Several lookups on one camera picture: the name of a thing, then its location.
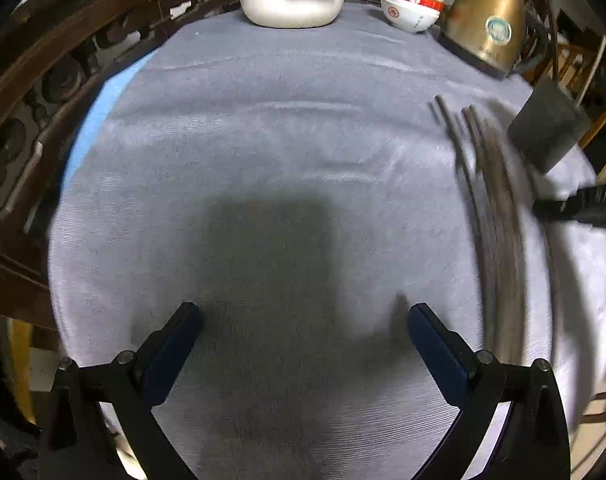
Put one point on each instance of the carved dark wooden chair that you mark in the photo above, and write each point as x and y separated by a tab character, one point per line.
38	85

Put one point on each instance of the gold electric kettle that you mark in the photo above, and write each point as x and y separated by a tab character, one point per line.
488	25

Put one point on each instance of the blue cloth underlay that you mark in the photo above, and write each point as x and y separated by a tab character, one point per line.
100	110

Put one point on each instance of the light wooden chair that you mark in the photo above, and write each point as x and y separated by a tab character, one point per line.
578	65

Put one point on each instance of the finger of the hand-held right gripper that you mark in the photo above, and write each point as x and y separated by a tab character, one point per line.
578	207

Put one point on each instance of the black chopstick holder cup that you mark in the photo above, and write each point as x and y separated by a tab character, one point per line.
548	125

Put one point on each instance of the grey tablecloth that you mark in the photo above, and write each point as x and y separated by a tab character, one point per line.
283	135

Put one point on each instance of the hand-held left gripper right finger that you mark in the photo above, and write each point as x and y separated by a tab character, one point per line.
440	355

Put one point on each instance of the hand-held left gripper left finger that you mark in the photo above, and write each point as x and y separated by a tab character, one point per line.
169	355

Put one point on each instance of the white bowl with red emblem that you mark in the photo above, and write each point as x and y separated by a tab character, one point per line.
408	20

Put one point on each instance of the white ceramic basin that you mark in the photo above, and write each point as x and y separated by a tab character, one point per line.
290	5

